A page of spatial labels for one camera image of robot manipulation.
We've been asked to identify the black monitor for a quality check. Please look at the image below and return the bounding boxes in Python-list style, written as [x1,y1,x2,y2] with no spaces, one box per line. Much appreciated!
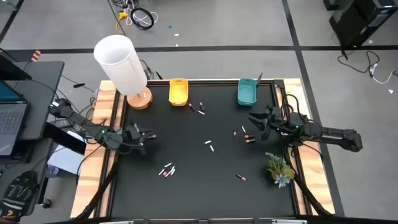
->
[0,48,32,81]

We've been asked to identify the white shade wooden lamp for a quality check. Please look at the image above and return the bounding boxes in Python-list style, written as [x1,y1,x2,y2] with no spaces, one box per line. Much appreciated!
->
[93,34,154,110]

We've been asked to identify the artificial succulent plant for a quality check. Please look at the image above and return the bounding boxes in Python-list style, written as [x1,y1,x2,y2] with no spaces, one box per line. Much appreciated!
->
[264,151,295,189]

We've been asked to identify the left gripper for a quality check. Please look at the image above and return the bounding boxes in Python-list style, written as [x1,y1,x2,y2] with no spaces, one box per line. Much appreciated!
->
[123,123,155,156]

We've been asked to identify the teal plastic basket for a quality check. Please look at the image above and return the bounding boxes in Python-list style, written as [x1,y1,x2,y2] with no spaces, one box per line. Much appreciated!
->
[237,77,258,106]

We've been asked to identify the yellow plastic basket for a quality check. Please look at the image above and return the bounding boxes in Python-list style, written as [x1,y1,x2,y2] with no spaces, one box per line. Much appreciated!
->
[169,78,190,107]

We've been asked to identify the black lamp cord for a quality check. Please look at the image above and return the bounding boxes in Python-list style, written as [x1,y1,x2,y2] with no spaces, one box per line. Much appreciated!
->
[139,58,155,80]

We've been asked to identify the white box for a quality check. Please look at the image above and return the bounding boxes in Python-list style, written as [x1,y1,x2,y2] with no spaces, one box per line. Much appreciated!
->
[46,130,86,178]

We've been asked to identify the black equipment cabinet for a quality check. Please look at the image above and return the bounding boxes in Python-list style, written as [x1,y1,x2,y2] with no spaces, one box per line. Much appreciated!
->
[323,0,398,49]

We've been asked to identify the black laptop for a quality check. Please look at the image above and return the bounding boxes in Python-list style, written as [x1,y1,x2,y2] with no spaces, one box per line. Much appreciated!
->
[0,80,31,156]

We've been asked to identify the white adapter cable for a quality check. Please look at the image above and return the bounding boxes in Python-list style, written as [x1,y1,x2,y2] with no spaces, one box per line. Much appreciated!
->
[369,63,398,85]

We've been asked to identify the yellow floor cable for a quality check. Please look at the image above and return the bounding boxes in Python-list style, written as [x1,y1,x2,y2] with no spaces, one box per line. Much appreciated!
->
[115,11,130,35]

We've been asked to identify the white floor cable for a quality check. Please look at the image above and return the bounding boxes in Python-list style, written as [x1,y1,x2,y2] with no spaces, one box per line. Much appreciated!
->
[124,0,159,27]

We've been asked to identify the dark grey desk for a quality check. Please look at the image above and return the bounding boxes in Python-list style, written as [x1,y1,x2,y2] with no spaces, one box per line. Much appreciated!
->
[0,138,55,217]

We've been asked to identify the black desk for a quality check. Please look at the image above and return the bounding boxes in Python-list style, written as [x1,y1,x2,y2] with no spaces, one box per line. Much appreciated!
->
[0,60,65,141]

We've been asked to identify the black floor cable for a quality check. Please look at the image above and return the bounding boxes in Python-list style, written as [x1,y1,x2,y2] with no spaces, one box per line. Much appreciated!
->
[337,49,381,75]

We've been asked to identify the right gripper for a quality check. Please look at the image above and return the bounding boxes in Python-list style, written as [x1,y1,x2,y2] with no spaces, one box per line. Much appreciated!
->
[248,106,290,141]

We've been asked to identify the coiled black cable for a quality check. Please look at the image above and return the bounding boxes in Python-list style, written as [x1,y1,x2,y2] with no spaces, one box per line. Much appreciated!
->
[129,6,155,31]

